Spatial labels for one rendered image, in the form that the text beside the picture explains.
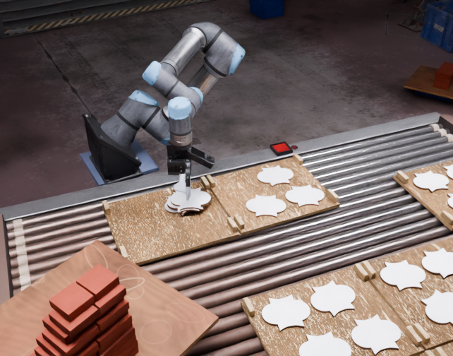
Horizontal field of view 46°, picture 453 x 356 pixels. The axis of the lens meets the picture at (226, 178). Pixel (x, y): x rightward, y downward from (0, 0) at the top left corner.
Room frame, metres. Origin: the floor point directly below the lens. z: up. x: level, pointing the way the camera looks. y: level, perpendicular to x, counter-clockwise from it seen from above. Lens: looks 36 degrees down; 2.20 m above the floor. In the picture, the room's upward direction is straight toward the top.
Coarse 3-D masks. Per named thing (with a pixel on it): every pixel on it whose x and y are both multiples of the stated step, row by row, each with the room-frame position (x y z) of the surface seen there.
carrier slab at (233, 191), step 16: (288, 160) 1.88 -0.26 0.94; (224, 176) 1.77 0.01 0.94; (240, 176) 1.77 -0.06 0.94; (256, 176) 1.77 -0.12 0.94; (304, 176) 1.77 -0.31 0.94; (224, 192) 1.66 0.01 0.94; (240, 192) 1.66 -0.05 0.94; (256, 192) 1.66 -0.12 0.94; (272, 192) 1.66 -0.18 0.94; (224, 208) 1.56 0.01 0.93; (240, 208) 1.56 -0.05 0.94; (288, 208) 1.56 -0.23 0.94; (304, 208) 1.56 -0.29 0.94; (320, 208) 1.56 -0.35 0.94; (256, 224) 1.47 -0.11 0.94; (272, 224) 1.47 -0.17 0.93
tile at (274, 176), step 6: (264, 168) 1.81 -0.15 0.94; (270, 168) 1.81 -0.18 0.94; (276, 168) 1.81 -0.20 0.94; (282, 168) 1.81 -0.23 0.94; (258, 174) 1.76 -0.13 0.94; (264, 174) 1.76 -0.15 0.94; (270, 174) 1.76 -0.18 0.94; (276, 174) 1.76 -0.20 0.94; (282, 174) 1.76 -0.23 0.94; (288, 174) 1.76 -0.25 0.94; (258, 180) 1.73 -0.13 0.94; (264, 180) 1.72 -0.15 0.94; (270, 180) 1.72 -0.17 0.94; (276, 180) 1.72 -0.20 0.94; (282, 180) 1.72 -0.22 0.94; (288, 180) 1.72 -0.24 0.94
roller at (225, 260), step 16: (400, 208) 1.58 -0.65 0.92; (416, 208) 1.59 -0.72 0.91; (336, 224) 1.49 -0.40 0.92; (352, 224) 1.49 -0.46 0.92; (368, 224) 1.51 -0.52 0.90; (288, 240) 1.40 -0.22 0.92; (304, 240) 1.41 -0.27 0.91; (224, 256) 1.32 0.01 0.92; (240, 256) 1.33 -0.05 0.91; (256, 256) 1.34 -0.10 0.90; (176, 272) 1.25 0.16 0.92; (192, 272) 1.26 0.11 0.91
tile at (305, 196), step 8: (288, 192) 1.65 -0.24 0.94; (296, 192) 1.65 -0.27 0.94; (304, 192) 1.65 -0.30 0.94; (312, 192) 1.65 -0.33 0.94; (320, 192) 1.65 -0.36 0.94; (288, 200) 1.60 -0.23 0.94; (296, 200) 1.60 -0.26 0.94; (304, 200) 1.60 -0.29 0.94; (312, 200) 1.60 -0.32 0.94; (320, 200) 1.60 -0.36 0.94
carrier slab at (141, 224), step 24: (168, 192) 1.66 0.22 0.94; (120, 216) 1.51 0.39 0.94; (144, 216) 1.51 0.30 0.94; (168, 216) 1.51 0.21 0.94; (192, 216) 1.51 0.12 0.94; (216, 216) 1.51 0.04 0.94; (120, 240) 1.38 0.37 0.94; (144, 240) 1.38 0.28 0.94; (168, 240) 1.38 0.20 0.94; (192, 240) 1.38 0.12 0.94; (216, 240) 1.39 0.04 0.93
